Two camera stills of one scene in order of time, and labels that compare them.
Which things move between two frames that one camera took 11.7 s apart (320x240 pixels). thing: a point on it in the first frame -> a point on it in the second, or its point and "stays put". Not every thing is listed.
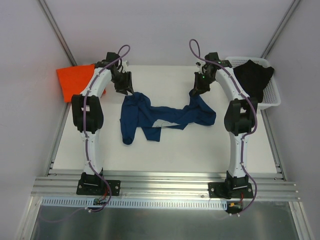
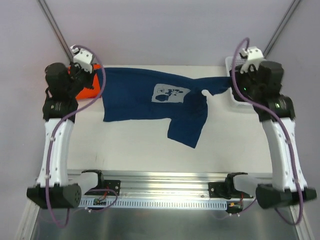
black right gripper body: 199,83 -> 240,81
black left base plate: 98,187 stays put
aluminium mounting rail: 272,186 stays put
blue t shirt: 137,111 -> 136,93
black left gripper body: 124,81 -> 83,75
